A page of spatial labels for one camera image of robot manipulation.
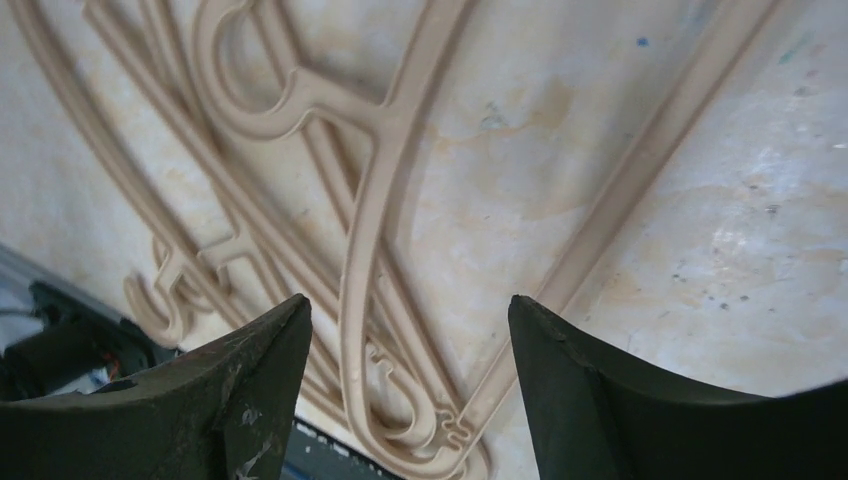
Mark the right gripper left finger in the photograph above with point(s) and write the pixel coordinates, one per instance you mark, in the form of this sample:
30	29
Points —
221	411

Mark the beige plastic hanger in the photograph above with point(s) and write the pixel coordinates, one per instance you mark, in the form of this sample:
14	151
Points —
309	98
218	172
191	280

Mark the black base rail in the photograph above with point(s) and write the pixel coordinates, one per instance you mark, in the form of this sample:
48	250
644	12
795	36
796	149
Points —
62	341

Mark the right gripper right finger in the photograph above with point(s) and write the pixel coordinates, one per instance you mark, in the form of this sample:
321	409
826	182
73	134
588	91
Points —
596	411

